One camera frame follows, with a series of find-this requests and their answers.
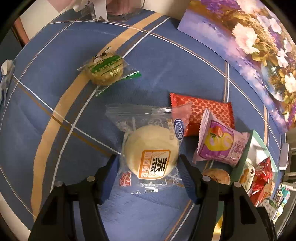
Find green white cracker packet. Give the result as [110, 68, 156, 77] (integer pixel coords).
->
[259, 198, 278, 221]

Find colourful bags on floor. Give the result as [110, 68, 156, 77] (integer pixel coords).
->
[273, 183, 290, 224]

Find red candy-twist snack packet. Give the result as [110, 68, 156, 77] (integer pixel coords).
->
[251, 156, 273, 195]

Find blue plaid tablecloth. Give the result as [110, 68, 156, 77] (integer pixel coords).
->
[1, 11, 283, 230]

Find pink purple swiss roll packet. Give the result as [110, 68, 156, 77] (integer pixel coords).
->
[193, 108, 250, 167]

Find white power adapter box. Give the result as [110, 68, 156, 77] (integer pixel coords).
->
[278, 143, 290, 171]

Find round pastry clear packet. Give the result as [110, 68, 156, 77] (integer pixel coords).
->
[105, 103, 192, 194]

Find cream orange cake packet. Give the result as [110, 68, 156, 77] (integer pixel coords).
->
[255, 180, 275, 207]

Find flower vase painting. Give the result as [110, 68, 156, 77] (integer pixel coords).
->
[178, 1, 295, 132]

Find pink paper flower bouquet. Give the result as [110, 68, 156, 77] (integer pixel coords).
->
[49, 0, 145, 22]

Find crumpled blue white wrapper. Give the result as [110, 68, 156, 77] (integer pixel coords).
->
[0, 60, 15, 107]

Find white nut snack packet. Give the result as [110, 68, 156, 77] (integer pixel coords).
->
[239, 158, 255, 197]

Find white teal-rimmed tray box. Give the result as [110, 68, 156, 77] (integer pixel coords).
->
[212, 129, 280, 241]

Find yellow jelly cup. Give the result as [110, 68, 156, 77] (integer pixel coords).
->
[202, 168, 230, 185]

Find round cookie clear green packet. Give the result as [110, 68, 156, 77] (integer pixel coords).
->
[78, 46, 141, 96]

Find red patterned packet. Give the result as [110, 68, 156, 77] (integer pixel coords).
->
[169, 92, 235, 137]

